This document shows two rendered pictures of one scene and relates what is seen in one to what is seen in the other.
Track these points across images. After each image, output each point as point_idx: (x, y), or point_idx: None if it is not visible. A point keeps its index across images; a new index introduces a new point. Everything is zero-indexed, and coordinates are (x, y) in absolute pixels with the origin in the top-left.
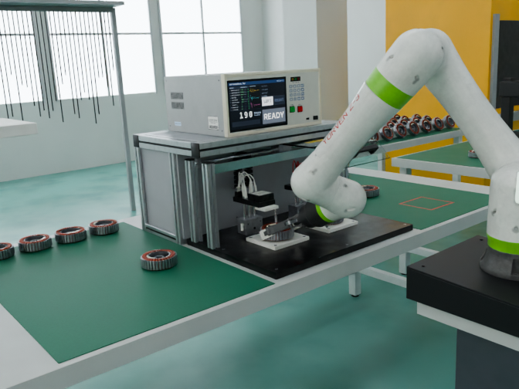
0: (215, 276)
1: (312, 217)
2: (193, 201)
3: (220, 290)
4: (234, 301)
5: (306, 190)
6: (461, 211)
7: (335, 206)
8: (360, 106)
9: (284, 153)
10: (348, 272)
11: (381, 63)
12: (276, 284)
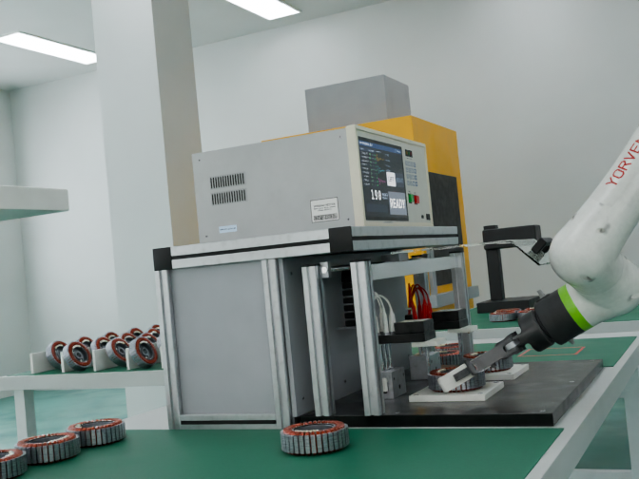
0: (451, 439)
1: (557, 325)
2: (322, 338)
3: (501, 448)
4: (554, 451)
5: (596, 259)
6: (617, 350)
7: (620, 290)
8: None
9: (420, 262)
10: (602, 417)
11: None
12: (568, 429)
